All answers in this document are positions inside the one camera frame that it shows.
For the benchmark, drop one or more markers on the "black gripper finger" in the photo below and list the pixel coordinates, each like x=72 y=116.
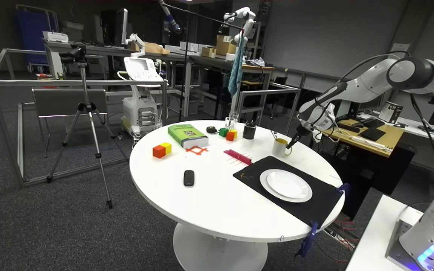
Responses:
x=291 y=145

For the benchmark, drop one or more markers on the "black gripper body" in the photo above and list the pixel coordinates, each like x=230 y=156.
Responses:
x=300 y=131

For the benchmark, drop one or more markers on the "white cup yellow inside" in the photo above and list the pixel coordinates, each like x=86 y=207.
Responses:
x=280 y=148

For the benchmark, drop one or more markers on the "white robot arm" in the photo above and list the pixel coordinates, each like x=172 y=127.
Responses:
x=407 y=74

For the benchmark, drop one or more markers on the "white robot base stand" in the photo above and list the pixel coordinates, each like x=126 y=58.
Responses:
x=396 y=238

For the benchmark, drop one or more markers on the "large white plate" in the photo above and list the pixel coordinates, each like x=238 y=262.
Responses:
x=285 y=186

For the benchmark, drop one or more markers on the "dark pen holder cup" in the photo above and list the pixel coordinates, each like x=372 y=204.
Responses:
x=248 y=130

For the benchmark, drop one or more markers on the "orange cube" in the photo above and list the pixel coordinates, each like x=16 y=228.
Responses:
x=230 y=136

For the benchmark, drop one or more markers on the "wooden side table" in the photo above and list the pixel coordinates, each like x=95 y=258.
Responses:
x=366 y=157

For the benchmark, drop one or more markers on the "magenta comb block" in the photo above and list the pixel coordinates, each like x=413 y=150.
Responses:
x=236 y=156

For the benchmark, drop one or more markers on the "blue table clamp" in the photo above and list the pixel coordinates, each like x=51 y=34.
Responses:
x=307 y=241
x=337 y=196

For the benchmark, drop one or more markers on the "green cube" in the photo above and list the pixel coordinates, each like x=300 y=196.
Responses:
x=223 y=131

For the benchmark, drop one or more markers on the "black placemat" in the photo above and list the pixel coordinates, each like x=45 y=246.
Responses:
x=313 y=210

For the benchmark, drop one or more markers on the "black small object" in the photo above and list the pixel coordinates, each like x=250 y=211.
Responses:
x=211 y=130

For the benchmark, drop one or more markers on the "orange lattice piece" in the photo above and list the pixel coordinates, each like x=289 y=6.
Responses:
x=196 y=150

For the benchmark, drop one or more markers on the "green book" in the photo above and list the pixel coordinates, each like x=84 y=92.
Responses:
x=187 y=136

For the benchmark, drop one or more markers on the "black computer mouse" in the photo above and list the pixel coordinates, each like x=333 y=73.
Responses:
x=188 y=178

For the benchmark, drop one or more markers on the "round white table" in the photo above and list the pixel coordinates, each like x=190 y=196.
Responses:
x=221 y=225

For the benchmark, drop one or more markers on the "teal hanging cloth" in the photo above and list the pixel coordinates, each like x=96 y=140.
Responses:
x=235 y=71

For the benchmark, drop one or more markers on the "red yellow cube pair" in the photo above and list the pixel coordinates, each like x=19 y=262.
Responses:
x=161 y=151

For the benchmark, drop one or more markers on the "white medical cart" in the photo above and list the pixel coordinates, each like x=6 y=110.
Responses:
x=140 y=112

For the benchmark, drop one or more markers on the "metal frame table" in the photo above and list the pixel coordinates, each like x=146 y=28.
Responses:
x=16 y=154

